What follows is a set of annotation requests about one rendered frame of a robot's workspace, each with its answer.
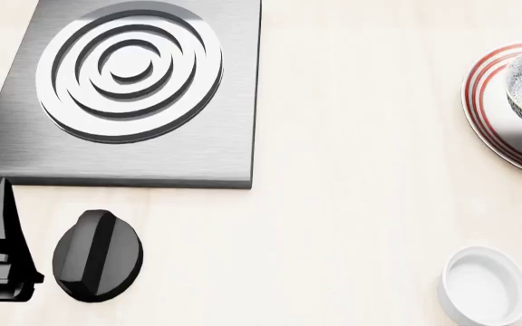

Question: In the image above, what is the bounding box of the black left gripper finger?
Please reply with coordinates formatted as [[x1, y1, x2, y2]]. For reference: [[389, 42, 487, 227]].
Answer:
[[0, 177, 38, 277]]

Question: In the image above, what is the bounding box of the grey brushed metal stove plate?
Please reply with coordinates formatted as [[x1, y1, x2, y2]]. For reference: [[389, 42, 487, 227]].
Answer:
[[0, 0, 263, 190]]

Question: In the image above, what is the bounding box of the white ramekin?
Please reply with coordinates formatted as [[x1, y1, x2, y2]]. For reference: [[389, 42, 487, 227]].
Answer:
[[437, 244, 522, 326]]

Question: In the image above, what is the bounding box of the white plate with red stripes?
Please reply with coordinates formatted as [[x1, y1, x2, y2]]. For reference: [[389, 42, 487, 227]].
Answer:
[[460, 41, 522, 180]]

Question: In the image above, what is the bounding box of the black stove knob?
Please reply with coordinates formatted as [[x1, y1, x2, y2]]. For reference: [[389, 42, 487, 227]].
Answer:
[[52, 209, 145, 304]]

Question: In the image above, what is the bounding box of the white concentric ring burner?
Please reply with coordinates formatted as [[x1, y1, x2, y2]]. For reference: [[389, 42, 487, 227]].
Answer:
[[34, 0, 225, 144]]

